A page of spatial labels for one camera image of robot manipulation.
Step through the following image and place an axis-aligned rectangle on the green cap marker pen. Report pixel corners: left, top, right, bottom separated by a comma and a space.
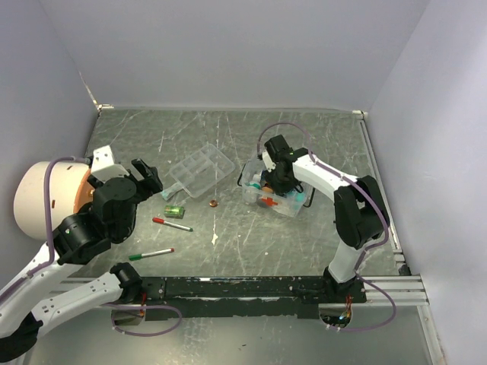
129, 248, 175, 262

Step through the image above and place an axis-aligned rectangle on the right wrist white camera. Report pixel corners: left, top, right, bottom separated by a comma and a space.
261, 151, 275, 172

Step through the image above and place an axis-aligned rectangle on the red cap marker pen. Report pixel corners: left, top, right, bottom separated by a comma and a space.
152, 217, 193, 232

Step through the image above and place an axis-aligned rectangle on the clear divided organizer tray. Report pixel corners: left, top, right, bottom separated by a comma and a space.
169, 144, 235, 198

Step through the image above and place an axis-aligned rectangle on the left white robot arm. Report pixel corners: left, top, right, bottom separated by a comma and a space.
1, 159, 163, 364

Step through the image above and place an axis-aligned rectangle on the green battery pack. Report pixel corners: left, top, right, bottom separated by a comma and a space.
164, 205, 186, 219

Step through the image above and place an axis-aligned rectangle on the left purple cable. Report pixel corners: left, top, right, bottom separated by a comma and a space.
0, 156, 183, 338

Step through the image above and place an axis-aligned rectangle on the wrist white camera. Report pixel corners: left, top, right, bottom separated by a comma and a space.
91, 145, 129, 183
261, 151, 275, 172

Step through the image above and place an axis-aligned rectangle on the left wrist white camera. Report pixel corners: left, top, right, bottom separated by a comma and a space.
91, 145, 129, 183

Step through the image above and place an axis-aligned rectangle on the clear plastic storage box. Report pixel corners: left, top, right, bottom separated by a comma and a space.
237, 154, 313, 217

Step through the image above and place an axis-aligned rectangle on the white cylinder drum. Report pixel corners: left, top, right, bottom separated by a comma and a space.
13, 160, 94, 243

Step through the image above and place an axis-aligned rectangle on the red cross grey disc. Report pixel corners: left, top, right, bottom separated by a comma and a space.
258, 196, 279, 208

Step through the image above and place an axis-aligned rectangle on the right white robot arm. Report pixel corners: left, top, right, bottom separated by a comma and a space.
259, 135, 390, 303

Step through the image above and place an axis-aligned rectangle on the white green dropper bottle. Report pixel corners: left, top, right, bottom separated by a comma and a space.
247, 173, 262, 189

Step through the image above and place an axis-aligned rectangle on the teal plaster strip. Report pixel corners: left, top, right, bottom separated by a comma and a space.
161, 182, 183, 201

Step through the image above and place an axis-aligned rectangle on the teal blister pack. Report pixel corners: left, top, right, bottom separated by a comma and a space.
286, 190, 307, 205

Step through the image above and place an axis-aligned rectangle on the black mounting base rail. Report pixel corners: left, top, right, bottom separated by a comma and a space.
102, 273, 368, 321

